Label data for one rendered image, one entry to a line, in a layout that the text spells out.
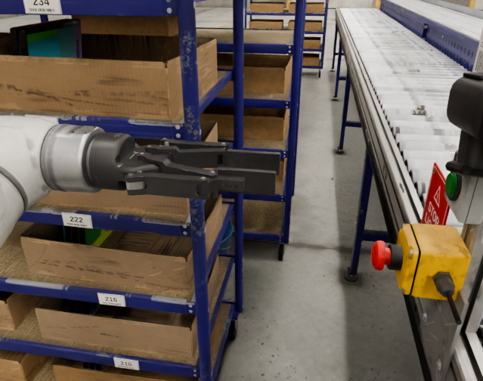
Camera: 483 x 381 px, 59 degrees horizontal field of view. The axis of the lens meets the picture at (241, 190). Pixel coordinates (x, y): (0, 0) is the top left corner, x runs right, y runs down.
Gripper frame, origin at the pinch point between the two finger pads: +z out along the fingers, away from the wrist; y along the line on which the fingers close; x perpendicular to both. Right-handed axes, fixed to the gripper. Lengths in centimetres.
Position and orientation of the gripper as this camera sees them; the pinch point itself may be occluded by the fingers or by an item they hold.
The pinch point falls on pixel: (252, 171)
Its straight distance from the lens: 53.5
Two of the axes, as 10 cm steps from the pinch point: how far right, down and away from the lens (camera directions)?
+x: 0.0, 8.9, 4.6
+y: 1.7, -4.5, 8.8
